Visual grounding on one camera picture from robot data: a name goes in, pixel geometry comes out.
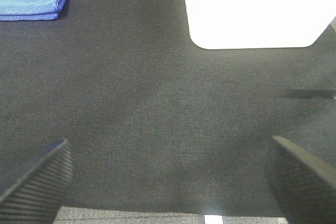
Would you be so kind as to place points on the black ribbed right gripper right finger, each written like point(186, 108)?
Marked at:
point(302, 184)

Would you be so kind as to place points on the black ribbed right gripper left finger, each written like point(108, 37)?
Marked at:
point(34, 191)

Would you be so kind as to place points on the black fabric table mat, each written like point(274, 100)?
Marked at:
point(155, 122)

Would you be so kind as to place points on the white plastic storage box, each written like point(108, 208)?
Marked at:
point(240, 24)

